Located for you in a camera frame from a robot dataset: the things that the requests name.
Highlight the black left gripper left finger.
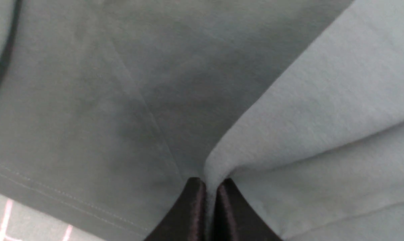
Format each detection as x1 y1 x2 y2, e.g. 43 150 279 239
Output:
145 177 206 241

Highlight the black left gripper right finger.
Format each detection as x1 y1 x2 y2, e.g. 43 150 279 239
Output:
214 178 282 241

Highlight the green long-sleeve top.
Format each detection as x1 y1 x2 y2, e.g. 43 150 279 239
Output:
0 0 404 241

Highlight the green checkered table cloth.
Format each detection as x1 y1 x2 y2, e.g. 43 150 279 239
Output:
0 195 101 241

